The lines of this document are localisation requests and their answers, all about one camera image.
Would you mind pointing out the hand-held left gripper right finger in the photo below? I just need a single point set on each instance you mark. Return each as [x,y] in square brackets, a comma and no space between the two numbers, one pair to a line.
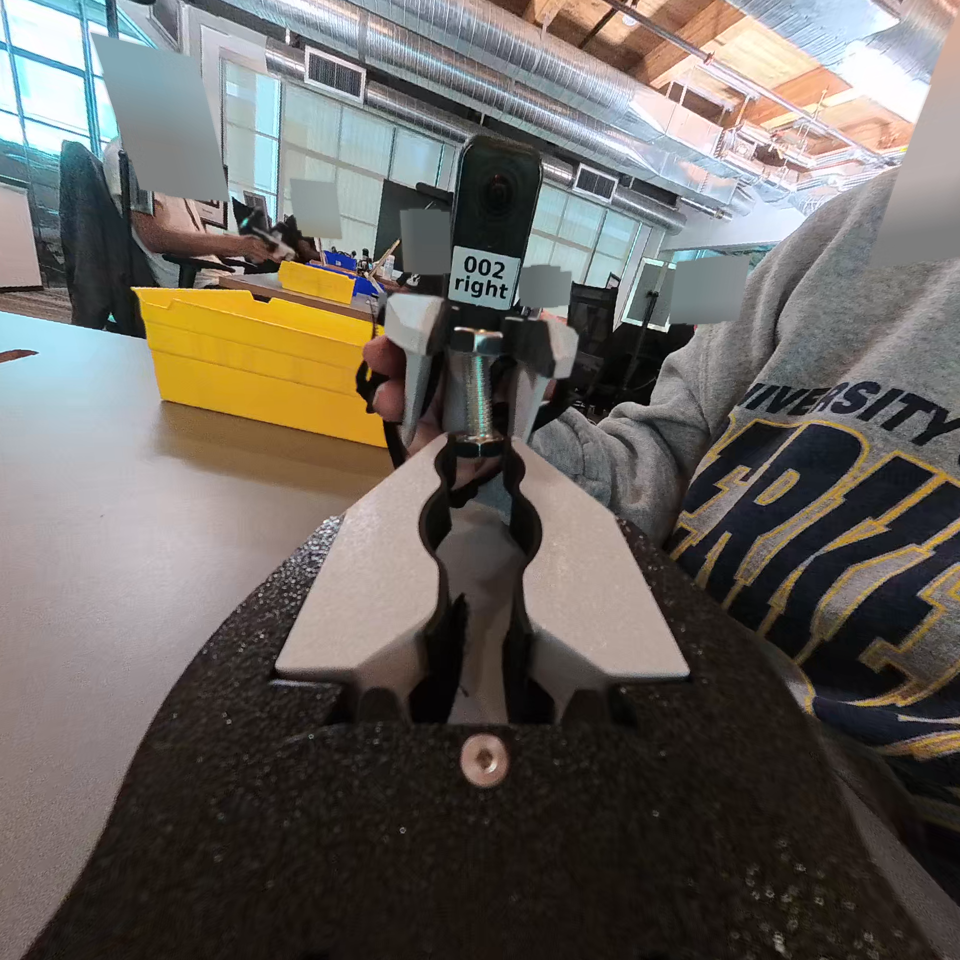
[600,600]

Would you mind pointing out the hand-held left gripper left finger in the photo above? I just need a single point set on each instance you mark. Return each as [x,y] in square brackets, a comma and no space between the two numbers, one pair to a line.
[360,600]

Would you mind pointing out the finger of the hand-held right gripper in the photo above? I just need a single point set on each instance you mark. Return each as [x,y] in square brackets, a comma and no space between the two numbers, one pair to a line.
[412,322]
[566,343]

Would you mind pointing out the steel hex bolt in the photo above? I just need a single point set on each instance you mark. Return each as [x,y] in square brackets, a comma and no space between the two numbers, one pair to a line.
[472,397]

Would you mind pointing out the person's right hand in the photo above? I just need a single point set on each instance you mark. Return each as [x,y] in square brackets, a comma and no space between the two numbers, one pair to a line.
[386,375]

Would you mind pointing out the blue plastic bin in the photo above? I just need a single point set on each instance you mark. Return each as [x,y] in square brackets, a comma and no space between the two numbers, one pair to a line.
[345,262]

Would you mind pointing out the white board on stand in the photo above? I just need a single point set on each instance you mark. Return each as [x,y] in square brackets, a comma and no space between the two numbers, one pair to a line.
[645,292]

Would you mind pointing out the black computer monitor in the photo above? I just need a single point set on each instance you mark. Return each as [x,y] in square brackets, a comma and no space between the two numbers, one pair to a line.
[394,202]

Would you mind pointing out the small yellow plastic bin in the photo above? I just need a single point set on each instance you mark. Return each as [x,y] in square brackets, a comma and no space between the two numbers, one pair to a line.
[315,281]

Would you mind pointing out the white air vent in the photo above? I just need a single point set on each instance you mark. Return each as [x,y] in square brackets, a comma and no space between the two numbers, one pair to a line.
[596,182]
[335,75]

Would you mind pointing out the wooden office desk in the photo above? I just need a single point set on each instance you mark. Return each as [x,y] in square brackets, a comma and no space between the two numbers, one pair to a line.
[255,289]

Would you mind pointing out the large yellow plastic bin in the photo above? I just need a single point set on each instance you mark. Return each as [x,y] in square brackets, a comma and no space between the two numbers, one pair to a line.
[247,375]

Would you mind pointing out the black office chair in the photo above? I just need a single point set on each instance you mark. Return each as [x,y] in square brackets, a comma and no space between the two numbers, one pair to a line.
[90,240]

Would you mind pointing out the silver air duct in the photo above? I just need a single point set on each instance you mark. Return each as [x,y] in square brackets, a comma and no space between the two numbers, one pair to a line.
[487,60]

